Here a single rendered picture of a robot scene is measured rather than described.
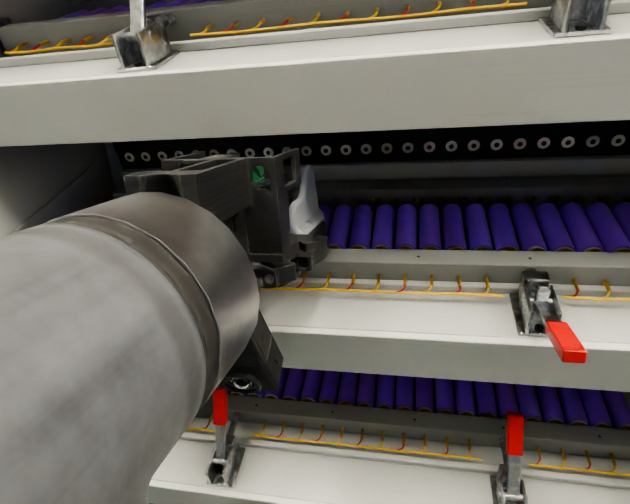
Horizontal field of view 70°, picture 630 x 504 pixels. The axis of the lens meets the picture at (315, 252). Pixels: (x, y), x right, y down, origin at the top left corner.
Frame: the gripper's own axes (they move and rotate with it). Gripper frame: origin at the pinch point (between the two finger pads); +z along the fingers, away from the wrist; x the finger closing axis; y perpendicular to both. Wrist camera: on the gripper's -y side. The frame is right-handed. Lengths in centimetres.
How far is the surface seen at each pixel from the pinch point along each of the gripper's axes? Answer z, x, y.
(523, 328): -7.0, -18.5, -5.9
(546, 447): 0.1, -23.2, -21.7
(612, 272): -3.3, -24.9, -2.8
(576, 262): -3.1, -22.5, -2.2
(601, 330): -6.4, -23.6, -6.0
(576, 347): -13.3, -19.8, -3.6
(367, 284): -3.8, -7.2, -4.3
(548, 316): -9.1, -19.4, -3.8
